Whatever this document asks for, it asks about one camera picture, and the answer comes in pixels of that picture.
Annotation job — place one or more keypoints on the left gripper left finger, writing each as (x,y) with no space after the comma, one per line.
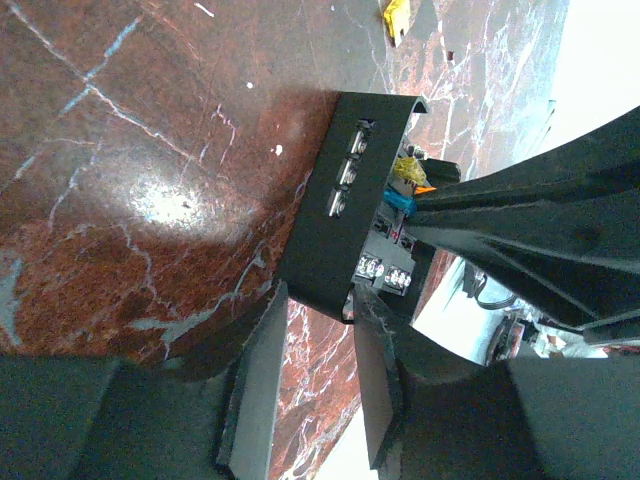
(246,441)

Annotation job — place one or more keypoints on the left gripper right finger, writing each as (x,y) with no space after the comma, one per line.
(382,395)

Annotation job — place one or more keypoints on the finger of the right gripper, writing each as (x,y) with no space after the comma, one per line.
(578,262)
(602,162)

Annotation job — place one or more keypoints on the blue blade fuse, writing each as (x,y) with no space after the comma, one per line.
(406,205)

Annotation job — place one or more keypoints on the black fuse box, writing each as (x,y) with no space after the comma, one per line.
(345,234)

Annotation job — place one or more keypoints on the yellow fuse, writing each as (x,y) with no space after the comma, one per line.
(397,18)
(409,168)

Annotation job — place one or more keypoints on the yellow fuse in box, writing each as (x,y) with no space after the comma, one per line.
(409,168)

